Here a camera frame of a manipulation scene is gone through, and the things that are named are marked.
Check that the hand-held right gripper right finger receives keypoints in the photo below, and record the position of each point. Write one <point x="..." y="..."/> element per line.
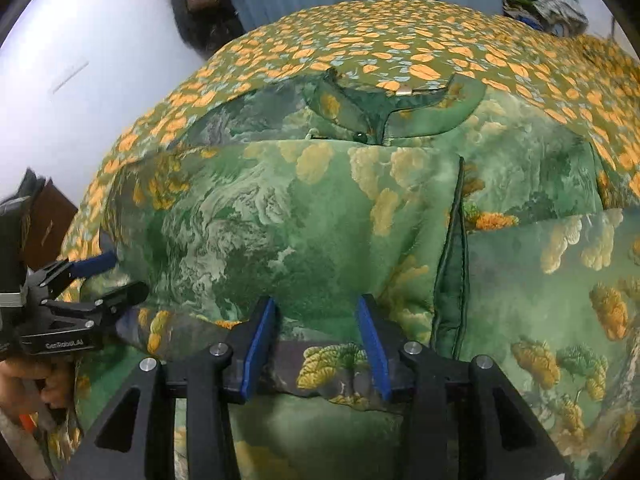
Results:
<point x="372" y="345"/>

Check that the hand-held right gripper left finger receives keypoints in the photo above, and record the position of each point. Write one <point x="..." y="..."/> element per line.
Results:
<point x="260" y="345"/>

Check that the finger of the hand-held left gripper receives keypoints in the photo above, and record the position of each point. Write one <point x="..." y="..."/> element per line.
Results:
<point x="95" y="264"/>
<point x="120" y="297"/>

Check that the green patterned jacket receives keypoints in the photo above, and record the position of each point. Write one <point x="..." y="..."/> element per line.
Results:
<point x="325" y="210"/>

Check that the pile of clothes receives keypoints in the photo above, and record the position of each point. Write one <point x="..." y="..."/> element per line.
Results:
<point x="545" y="5"/>

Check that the person's left hand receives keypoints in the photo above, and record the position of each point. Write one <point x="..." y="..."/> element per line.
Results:
<point x="25" y="380"/>

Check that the brown wooden nightstand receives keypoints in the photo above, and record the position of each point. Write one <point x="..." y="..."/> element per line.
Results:
<point x="47" y="230"/>

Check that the dark bag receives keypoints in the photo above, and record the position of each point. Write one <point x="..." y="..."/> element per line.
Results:
<point x="30" y="182"/>

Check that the dark hanging coats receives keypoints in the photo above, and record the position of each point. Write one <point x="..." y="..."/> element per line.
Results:
<point x="205" y="15"/>

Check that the orange floral quilt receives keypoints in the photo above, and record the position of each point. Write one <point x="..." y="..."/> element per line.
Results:
<point x="400" y="35"/>

